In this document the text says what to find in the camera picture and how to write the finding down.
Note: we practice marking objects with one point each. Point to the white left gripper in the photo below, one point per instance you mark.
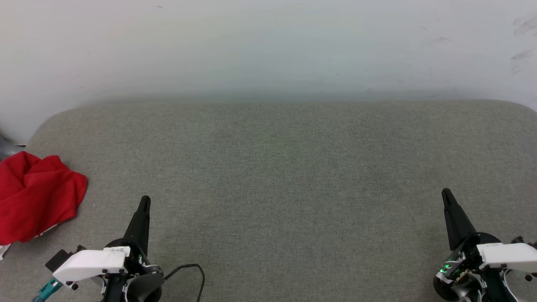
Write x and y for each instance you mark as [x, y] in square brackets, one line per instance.
[94, 262]

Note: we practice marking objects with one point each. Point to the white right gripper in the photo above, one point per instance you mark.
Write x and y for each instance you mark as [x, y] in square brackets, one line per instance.
[499, 256]

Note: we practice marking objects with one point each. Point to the red white sports jersey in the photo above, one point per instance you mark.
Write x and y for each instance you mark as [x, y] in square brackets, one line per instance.
[33, 193]

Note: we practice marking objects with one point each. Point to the grey fabric sofa cushion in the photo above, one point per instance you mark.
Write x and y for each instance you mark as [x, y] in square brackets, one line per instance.
[277, 184]

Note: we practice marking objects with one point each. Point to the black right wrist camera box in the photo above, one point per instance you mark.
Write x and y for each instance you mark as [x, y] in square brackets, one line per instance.
[524, 241]

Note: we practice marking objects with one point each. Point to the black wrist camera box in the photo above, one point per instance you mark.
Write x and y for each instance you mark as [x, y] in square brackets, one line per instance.
[63, 256]
[524, 241]

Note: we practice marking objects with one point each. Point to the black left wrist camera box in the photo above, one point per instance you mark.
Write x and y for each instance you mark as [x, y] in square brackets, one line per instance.
[63, 256]

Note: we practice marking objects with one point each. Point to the teal left camera connector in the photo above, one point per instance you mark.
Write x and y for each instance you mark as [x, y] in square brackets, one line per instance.
[45, 290]

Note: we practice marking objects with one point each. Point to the grey metal frame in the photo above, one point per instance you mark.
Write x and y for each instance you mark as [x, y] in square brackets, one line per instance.
[6, 147]

